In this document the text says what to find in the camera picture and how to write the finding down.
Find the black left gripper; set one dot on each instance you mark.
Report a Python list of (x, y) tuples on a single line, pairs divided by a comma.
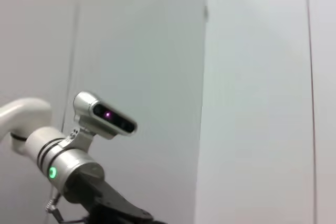
[(110, 203)]

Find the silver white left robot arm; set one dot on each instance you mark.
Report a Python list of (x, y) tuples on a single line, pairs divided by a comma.
[(52, 145)]

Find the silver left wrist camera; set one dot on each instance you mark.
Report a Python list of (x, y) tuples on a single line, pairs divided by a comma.
[(86, 106)]

